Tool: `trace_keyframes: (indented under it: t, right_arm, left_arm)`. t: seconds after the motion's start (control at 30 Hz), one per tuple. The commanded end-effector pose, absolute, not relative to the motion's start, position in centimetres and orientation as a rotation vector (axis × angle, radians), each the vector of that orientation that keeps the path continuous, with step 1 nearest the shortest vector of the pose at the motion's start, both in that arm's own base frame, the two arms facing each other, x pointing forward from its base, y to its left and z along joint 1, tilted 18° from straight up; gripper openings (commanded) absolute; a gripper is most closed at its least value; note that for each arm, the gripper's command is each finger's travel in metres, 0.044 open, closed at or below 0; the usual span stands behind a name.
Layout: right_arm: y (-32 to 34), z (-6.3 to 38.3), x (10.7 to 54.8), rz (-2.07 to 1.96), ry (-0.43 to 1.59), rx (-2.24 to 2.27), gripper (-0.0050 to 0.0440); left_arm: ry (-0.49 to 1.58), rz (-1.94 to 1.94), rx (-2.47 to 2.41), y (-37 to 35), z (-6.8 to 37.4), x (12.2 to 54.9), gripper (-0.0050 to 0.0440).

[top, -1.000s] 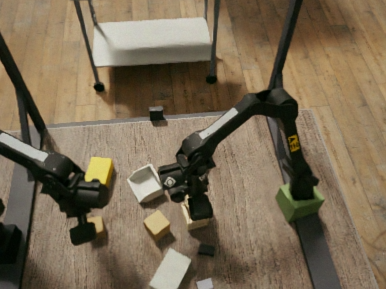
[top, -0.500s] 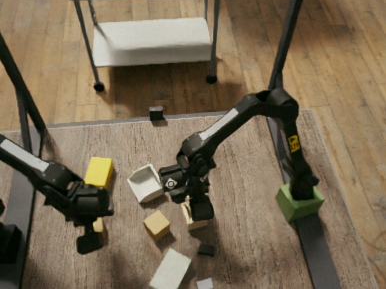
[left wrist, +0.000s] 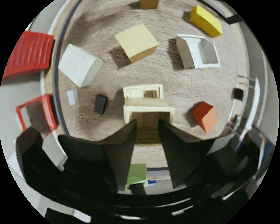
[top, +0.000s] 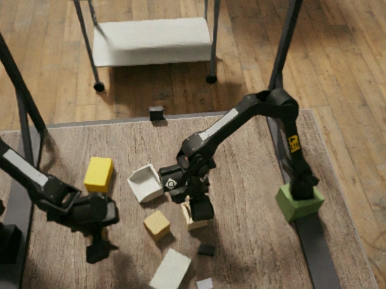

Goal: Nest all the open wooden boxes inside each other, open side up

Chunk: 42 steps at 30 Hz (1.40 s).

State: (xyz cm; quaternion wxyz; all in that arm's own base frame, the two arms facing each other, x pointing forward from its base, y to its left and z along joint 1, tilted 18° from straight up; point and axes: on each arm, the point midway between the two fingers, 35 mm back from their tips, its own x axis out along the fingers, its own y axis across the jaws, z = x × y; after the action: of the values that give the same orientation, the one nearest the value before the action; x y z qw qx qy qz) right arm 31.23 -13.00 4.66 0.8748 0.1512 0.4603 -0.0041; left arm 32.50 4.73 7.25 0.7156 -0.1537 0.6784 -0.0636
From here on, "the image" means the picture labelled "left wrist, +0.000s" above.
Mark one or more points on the orange block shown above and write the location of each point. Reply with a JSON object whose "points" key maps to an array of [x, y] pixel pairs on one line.
{"points": [[205, 116]]}

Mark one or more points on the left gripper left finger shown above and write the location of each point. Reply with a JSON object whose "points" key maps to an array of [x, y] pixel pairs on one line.
{"points": [[115, 156]]}

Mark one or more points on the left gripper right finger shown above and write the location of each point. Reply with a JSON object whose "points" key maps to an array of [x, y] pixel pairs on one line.
{"points": [[185, 153]]}

